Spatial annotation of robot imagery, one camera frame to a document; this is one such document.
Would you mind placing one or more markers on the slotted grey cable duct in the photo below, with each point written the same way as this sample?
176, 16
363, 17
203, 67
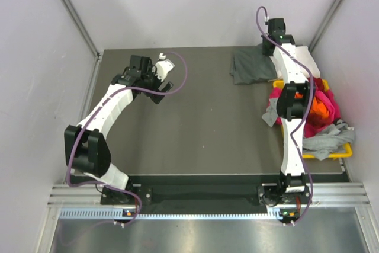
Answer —
118, 213

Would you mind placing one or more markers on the folded white t shirt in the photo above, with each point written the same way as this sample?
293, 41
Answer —
303, 56

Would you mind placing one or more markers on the pink t shirt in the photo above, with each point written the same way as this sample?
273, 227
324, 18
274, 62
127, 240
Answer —
313, 125

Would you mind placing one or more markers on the yellow plastic basket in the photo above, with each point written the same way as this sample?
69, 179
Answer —
326, 135

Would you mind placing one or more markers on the right aluminium corner post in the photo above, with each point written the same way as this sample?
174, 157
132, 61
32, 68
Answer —
325, 23

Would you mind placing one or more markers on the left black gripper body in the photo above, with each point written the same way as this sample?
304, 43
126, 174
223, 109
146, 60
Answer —
151, 83

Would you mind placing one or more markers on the light grey t shirt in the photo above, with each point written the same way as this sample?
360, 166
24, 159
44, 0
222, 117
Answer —
335, 139

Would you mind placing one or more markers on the orange t shirt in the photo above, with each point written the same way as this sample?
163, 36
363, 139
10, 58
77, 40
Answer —
319, 109

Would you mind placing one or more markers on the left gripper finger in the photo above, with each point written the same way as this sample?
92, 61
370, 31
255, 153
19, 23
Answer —
156, 98
167, 87

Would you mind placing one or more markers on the dark grey t shirt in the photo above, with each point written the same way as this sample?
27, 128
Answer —
250, 66

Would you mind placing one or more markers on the left aluminium corner post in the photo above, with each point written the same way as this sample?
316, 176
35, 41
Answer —
74, 16

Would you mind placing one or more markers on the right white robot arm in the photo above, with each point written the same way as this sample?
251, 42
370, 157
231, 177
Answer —
292, 107

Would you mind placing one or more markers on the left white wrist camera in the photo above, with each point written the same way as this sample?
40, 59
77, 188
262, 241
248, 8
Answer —
162, 67

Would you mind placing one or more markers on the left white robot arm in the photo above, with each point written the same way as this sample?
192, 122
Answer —
86, 148

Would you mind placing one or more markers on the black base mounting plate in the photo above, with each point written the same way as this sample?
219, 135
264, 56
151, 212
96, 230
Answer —
198, 194

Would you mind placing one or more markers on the dark red t shirt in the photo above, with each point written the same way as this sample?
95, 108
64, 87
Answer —
318, 84

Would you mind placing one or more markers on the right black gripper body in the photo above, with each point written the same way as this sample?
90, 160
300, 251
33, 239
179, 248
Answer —
266, 52

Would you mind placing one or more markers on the aluminium corner post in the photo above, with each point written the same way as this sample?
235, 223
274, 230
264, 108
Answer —
74, 16
325, 23

